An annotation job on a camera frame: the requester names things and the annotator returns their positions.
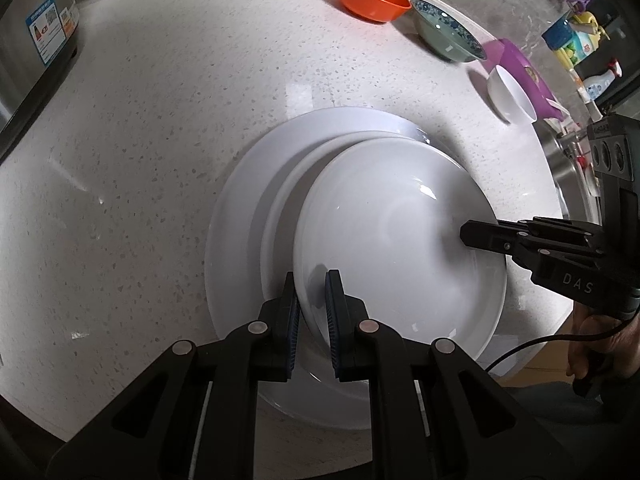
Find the large white plate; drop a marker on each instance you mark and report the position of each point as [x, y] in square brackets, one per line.
[235, 210]

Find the small white plate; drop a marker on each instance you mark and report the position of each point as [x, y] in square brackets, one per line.
[390, 240]

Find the white spray bottle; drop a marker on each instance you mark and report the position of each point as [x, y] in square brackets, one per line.
[597, 87]

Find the blue patterned ceramic bowl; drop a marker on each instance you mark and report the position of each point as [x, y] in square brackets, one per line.
[440, 35]

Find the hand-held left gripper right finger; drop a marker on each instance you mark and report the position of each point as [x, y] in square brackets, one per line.
[332, 325]

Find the steel rice cooker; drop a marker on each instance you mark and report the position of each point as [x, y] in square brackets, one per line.
[30, 35]

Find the person's right hand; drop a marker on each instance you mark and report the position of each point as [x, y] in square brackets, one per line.
[600, 345]

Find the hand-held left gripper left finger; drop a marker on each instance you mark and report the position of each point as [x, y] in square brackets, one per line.
[291, 330]

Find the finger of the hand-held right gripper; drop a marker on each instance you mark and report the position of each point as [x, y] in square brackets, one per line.
[570, 280]
[485, 237]

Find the purple plastic basin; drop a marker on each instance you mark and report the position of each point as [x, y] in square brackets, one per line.
[520, 65]

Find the yellow dish soap bottle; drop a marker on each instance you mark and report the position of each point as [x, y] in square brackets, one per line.
[580, 47]

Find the steel sink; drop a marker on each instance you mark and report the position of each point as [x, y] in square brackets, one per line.
[565, 160]

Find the blue cup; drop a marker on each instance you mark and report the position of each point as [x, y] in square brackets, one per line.
[557, 35]

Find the white bowl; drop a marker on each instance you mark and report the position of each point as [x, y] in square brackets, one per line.
[510, 92]

